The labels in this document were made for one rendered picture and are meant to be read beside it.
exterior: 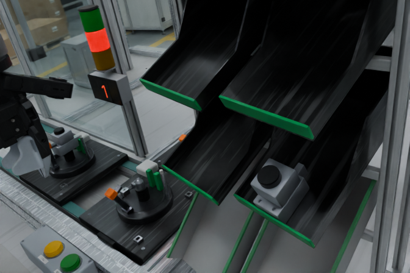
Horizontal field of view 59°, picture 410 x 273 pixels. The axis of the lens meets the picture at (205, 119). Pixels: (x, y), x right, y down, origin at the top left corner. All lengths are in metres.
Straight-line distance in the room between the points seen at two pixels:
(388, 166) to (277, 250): 0.24
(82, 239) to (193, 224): 0.31
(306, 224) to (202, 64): 0.26
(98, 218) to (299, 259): 0.51
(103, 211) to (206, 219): 0.32
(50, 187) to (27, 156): 0.50
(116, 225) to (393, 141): 0.63
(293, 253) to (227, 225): 0.13
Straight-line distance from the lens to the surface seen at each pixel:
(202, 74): 0.52
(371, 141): 0.52
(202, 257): 0.73
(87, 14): 0.94
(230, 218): 0.70
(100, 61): 0.97
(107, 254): 0.87
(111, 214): 0.94
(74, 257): 0.88
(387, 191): 0.56
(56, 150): 1.14
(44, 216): 1.05
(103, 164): 1.13
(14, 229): 1.24
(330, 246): 0.62
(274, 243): 0.67
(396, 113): 0.49
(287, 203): 0.49
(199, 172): 0.60
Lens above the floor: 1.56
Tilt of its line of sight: 29 degrees down
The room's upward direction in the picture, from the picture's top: 10 degrees counter-clockwise
